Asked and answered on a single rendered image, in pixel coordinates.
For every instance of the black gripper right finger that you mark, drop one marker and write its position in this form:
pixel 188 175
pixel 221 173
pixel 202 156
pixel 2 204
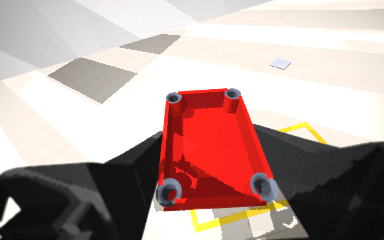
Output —
pixel 323 184

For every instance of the red rectangular shell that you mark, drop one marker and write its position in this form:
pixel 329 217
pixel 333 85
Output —
pixel 210 155

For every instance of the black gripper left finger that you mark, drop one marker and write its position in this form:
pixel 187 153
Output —
pixel 121 189

